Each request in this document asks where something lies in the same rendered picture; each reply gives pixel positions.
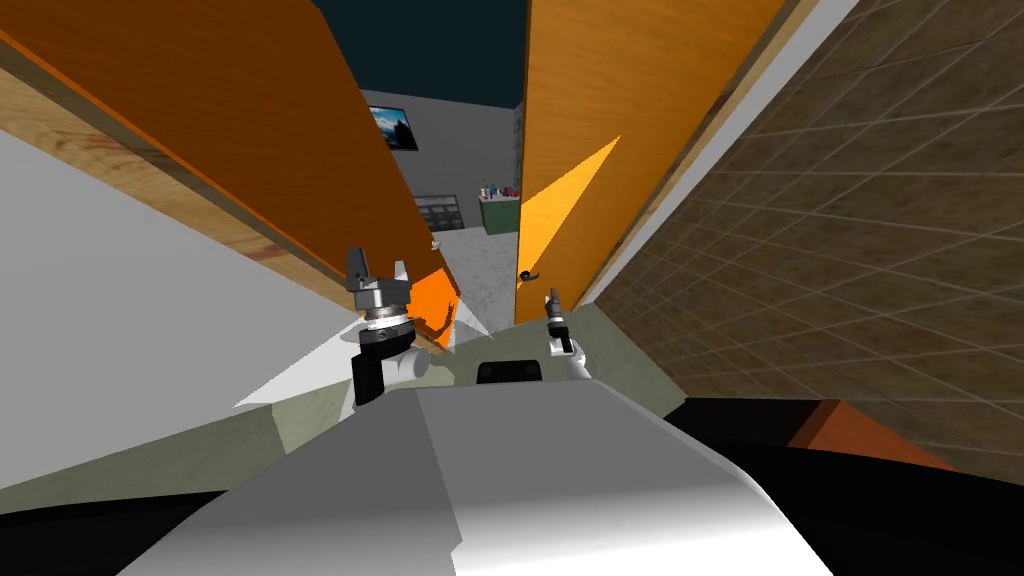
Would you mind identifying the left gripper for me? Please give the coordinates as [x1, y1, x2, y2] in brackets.
[344, 247, 414, 305]

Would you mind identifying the dark grey shelf cabinet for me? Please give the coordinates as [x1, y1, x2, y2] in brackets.
[413, 194, 466, 234]

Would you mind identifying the green cabinet with bottles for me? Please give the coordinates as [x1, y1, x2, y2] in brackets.
[477, 183, 522, 237]

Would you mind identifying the framed mountain picture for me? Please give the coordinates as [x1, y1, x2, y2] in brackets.
[368, 104, 420, 153]

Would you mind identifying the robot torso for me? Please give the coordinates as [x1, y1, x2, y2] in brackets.
[115, 359, 835, 576]

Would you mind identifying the light orange wooden door leaf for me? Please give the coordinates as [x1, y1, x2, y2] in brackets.
[513, 0, 791, 326]

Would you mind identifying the dark orange wooden door leaf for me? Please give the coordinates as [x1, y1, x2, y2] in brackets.
[0, 0, 464, 355]

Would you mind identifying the dark curved door handle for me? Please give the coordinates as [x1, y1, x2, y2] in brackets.
[415, 299, 460, 337]

